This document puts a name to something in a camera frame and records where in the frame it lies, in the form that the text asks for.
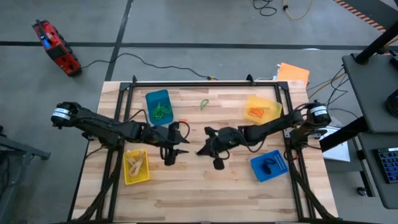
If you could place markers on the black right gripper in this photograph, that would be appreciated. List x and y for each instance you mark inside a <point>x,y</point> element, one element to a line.
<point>230,140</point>

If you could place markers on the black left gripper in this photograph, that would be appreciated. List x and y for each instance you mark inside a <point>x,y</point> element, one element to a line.
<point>161,137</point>

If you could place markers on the green rubber band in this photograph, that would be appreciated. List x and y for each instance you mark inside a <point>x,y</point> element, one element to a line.
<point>158,113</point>
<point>164,115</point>
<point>166,109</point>

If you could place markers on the long tan rubber band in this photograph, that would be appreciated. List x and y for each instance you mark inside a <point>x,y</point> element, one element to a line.
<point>136,170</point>
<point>132,160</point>

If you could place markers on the orange rubber band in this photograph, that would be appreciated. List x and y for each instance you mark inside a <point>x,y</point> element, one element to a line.
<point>256,112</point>
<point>261,110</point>
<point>183,120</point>

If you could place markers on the wide black rubber band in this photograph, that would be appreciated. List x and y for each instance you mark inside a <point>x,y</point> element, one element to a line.
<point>265,169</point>

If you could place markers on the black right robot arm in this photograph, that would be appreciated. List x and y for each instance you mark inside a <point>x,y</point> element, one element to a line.
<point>270,127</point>

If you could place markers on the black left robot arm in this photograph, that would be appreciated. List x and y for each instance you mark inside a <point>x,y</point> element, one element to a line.
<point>102,126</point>

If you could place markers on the green loose clip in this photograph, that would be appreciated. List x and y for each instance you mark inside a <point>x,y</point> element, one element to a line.
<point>202,105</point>

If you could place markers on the yellow slotted basket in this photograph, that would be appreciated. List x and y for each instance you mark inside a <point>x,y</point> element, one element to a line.
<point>143,179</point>

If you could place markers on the teal plastic basket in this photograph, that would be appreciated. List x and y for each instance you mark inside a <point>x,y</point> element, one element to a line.
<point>155,96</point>

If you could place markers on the translucent yellow basket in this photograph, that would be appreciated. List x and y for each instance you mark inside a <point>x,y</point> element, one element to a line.
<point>270,107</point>

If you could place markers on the blue plastic basket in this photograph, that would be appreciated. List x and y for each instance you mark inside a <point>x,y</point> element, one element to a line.
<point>280,168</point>

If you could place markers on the orange paper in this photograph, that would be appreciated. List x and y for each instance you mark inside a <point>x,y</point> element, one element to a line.
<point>293,74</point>

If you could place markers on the white paper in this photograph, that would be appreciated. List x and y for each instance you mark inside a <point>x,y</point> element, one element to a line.
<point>339,152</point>

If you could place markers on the black desk support bar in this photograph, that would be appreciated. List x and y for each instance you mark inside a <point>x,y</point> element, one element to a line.
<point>345,133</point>

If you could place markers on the grey metal stand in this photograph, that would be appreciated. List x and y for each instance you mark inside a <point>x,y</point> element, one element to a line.
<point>31,151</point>

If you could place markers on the grey desk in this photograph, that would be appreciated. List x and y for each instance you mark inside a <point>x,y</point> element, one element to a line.
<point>373,174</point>
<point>373,93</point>

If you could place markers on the black keyboard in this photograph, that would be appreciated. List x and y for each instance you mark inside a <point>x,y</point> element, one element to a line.
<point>390,165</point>

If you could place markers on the hazard striped floor strip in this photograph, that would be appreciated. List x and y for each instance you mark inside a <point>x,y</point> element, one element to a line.
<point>373,12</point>

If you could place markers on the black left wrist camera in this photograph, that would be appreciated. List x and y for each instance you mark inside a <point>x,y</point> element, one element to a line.
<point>170,158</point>

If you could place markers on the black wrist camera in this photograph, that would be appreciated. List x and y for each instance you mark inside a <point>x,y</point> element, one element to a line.
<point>219,164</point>
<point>170,158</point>

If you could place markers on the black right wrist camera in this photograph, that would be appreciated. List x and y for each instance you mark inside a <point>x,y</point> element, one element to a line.
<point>219,164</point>

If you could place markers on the black table frame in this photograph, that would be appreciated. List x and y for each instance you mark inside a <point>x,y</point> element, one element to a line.
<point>202,84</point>

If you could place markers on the black metal post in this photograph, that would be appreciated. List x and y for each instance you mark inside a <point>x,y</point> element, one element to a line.
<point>376,46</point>

